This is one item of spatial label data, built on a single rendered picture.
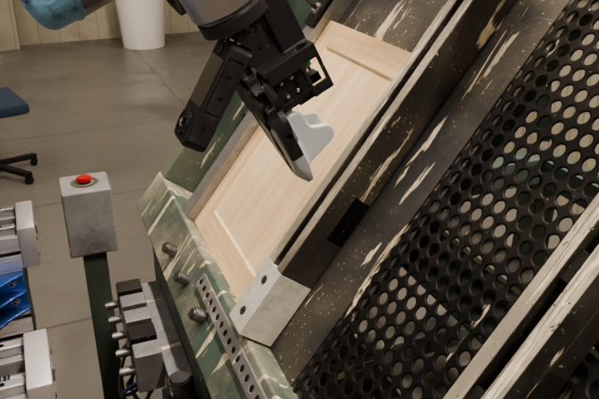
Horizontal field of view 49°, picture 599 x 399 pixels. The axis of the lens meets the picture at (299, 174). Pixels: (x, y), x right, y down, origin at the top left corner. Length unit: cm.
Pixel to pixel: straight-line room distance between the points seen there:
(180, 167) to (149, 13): 585
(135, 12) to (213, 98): 691
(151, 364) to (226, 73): 86
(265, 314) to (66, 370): 160
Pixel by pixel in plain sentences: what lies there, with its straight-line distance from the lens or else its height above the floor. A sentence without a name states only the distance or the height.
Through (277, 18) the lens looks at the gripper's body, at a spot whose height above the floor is 149.
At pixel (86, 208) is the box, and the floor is 88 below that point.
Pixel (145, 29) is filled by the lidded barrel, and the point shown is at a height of 22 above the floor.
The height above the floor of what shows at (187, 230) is 90.
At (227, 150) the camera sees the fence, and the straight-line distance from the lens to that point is 154.
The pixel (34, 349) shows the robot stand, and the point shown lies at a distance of 106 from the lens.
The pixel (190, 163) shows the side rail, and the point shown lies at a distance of 177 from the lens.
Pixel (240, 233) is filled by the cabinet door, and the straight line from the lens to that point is 137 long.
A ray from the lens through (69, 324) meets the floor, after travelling 287.
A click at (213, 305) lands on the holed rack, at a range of 126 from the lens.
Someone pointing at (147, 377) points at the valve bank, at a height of 71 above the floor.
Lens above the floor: 160
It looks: 23 degrees down
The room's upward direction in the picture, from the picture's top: straight up
